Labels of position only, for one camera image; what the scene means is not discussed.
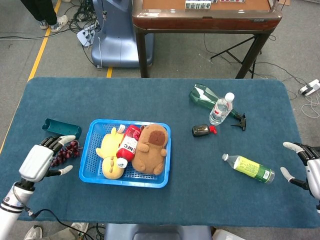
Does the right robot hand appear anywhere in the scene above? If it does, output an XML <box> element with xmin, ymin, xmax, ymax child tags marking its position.
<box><xmin>279</xmin><ymin>141</ymin><xmax>320</xmax><ymax>201</ymax></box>

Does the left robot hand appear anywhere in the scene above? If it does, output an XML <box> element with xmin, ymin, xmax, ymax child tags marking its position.
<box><xmin>18</xmin><ymin>135</ymin><xmax>77</xmax><ymax>183</ymax></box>

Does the yellow plush toy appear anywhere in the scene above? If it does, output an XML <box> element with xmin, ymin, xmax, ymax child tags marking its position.
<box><xmin>95</xmin><ymin>124</ymin><xmax>129</xmax><ymax>180</ymax></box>

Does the red NFC juice bottle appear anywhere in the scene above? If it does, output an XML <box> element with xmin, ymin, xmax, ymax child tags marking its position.
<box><xmin>115</xmin><ymin>124</ymin><xmax>143</xmax><ymax>169</ymax></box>

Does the brown capybara plush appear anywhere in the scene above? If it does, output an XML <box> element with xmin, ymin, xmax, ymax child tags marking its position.
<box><xmin>131</xmin><ymin>123</ymin><xmax>169</xmax><ymax>176</ymax></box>

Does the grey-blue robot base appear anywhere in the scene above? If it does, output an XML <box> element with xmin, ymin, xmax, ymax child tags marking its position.
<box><xmin>103</xmin><ymin>223</ymin><xmax>213</xmax><ymax>240</ymax></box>

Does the green tea bottle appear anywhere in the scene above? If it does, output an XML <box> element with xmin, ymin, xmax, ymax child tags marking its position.
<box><xmin>221</xmin><ymin>153</ymin><xmax>276</xmax><ymax>185</ymax></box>

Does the clear water bottle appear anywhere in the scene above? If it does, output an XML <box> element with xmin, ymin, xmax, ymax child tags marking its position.
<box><xmin>208</xmin><ymin>92</ymin><xmax>236</xmax><ymax>126</ymax></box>

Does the small black red-capped bottle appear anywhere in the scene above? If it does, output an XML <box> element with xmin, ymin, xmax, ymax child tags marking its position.
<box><xmin>191</xmin><ymin>124</ymin><xmax>218</xmax><ymax>138</ymax></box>

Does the green spray bottle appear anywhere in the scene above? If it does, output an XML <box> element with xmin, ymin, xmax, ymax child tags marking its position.
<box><xmin>188</xmin><ymin>83</ymin><xmax>247</xmax><ymax>131</ymax></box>

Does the purple grape bunch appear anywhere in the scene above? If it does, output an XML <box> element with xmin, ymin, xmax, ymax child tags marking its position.
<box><xmin>49</xmin><ymin>140</ymin><xmax>83</xmax><ymax>168</ymax></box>

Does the dark teal plastic case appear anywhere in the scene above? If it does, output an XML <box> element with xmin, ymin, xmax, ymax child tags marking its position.
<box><xmin>41</xmin><ymin>118</ymin><xmax>83</xmax><ymax>140</ymax></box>

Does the blue plastic mesh basket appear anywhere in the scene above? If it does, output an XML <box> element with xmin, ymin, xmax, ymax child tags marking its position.
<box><xmin>78</xmin><ymin>118</ymin><xmax>172</xmax><ymax>189</ymax></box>

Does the person with grey sneakers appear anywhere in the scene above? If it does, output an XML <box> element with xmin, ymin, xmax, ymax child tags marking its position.
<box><xmin>23</xmin><ymin>221</ymin><xmax>90</xmax><ymax>240</ymax></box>

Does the white power strip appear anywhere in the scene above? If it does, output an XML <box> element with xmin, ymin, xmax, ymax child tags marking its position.
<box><xmin>76</xmin><ymin>23</ymin><xmax>100</xmax><ymax>48</ymax></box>
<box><xmin>298</xmin><ymin>78</ymin><xmax>320</xmax><ymax>97</ymax></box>

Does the white plastic item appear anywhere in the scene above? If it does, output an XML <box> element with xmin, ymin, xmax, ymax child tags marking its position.
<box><xmin>212</xmin><ymin>228</ymin><xmax>241</xmax><ymax>240</ymax></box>

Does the blue table cloth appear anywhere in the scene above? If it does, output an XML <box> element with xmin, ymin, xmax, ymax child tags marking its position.
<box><xmin>0</xmin><ymin>76</ymin><xmax>320</xmax><ymax>230</ymax></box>

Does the person in black trousers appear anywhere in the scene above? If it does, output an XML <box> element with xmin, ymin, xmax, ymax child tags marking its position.
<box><xmin>19</xmin><ymin>0</ymin><xmax>69</xmax><ymax>33</ymax></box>

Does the brown mahjong table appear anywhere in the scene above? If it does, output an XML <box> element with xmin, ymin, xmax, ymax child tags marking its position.
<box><xmin>131</xmin><ymin>0</ymin><xmax>283</xmax><ymax>80</ymax></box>

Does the green-print mahjong tile row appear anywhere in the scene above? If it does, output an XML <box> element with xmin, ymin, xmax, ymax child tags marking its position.
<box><xmin>184</xmin><ymin>0</ymin><xmax>212</xmax><ymax>10</ymax></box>

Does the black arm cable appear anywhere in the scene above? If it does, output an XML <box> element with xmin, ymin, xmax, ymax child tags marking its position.
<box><xmin>23</xmin><ymin>204</ymin><xmax>96</xmax><ymax>240</ymax></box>

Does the white floor cable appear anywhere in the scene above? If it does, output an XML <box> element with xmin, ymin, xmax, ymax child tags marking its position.
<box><xmin>301</xmin><ymin>94</ymin><xmax>320</xmax><ymax>118</ymax></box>

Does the thin black floor cable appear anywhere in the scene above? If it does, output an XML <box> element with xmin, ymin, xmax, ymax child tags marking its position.
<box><xmin>203</xmin><ymin>33</ymin><xmax>308</xmax><ymax>86</ymax></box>

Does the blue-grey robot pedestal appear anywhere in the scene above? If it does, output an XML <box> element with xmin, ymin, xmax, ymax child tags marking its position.
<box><xmin>90</xmin><ymin>0</ymin><xmax>155</xmax><ymax>69</ymax></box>

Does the black floor cable bundle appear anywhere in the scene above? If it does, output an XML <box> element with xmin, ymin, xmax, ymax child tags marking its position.
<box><xmin>68</xmin><ymin>0</ymin><xmax>101</xmax><ymax>33</ymax></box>

